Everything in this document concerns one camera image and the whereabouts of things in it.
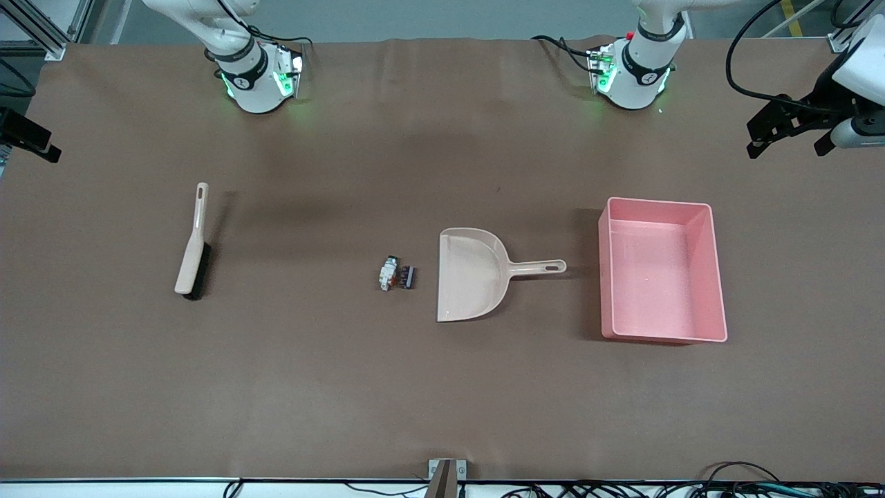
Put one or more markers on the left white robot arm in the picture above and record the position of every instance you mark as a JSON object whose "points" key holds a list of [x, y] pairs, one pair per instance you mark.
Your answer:
{"points": [[639, 76]]}

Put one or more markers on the beige plastic dustpan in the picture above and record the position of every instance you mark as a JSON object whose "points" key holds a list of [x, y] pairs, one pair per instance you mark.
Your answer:
{"points": [[470, 277]]}

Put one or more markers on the metal bracket at table edge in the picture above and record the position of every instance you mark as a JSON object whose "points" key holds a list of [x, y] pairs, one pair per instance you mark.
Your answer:
{"points": [[446, 477]]}

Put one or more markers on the pink plastic bin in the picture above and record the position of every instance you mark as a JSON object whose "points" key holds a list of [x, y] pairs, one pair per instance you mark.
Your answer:
{"points": [[664, 290]]}

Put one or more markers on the black purple electronic component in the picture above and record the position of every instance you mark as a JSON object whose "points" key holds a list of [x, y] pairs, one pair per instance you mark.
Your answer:
{"points": [[408, 277]]}

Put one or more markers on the beige hand brush black bristles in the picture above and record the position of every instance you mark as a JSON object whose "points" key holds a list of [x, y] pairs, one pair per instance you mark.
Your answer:
{"points": [[190, 263]]}

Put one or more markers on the white electronic component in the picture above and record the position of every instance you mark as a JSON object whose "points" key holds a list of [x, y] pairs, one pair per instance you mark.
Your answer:
{"points": [[387, 273]]}

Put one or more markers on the metal connector box green light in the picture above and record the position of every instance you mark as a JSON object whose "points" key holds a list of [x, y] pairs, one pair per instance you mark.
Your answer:
{"points": [[290, 72], [600, 69]]}

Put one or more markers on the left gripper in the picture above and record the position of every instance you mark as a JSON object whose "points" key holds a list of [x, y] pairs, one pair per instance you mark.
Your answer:
{"points": [[824, 101]]}

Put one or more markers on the aluminium frame profile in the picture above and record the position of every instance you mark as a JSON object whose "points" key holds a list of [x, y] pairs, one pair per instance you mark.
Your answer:
{"points": [[840, 40], [41, 31]]}

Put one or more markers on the brown table cover sheet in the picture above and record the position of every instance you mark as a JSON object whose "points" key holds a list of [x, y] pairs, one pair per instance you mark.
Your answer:
{"points": [[346, 387]]}

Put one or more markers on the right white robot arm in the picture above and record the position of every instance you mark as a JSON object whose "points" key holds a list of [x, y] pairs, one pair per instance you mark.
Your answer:
{"points": [[249, 76]]}

